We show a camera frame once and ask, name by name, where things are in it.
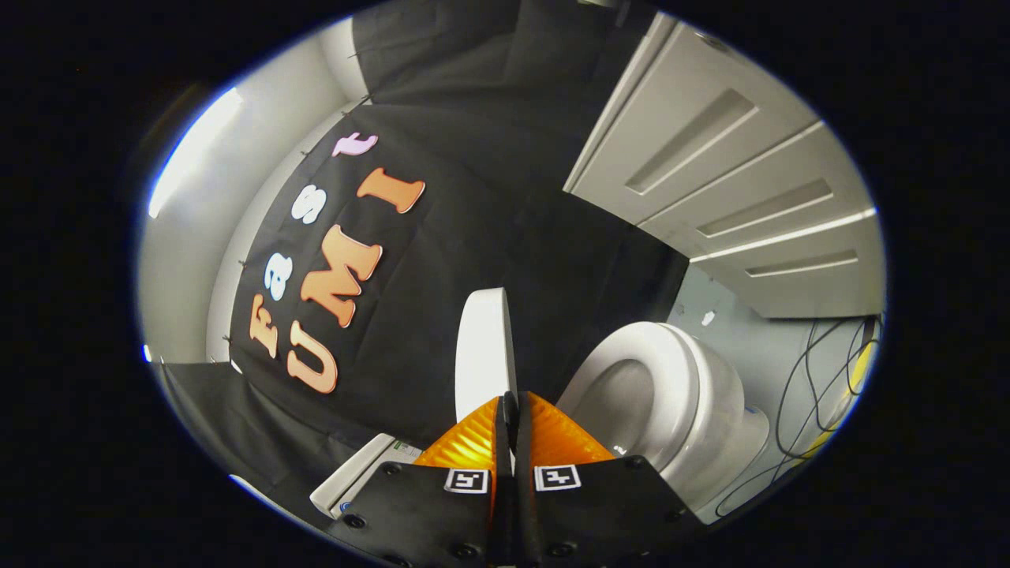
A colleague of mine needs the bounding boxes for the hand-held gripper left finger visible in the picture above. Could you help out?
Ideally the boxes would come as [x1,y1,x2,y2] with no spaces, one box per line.
[327,392,515,568]

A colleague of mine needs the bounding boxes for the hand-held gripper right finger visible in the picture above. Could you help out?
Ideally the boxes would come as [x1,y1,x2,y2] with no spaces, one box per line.
[514,392,707,568]

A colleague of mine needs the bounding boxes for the white toilet lid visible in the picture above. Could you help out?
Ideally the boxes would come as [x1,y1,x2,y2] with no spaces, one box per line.
[455,288,518,427]

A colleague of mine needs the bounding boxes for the white ceramic toilet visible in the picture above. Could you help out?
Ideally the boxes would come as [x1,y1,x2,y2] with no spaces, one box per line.
[310,321,771,521]

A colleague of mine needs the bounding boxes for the black backdrop cloth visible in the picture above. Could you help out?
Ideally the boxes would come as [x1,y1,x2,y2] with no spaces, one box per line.
[154,0,691,510]

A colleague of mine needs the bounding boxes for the white drawer cabinet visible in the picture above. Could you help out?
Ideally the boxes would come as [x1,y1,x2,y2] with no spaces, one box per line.
[564,12,886,320]

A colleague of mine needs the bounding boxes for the ceiling light panel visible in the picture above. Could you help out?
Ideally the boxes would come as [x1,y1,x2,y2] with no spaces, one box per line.
[148,87,244,219]

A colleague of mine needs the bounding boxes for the tangled black cables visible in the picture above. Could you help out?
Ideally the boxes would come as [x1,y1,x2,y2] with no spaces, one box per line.
[714,316,881,518]

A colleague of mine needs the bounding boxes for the yellow cable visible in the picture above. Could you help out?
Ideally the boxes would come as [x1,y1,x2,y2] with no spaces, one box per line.
[797,339,878,460]

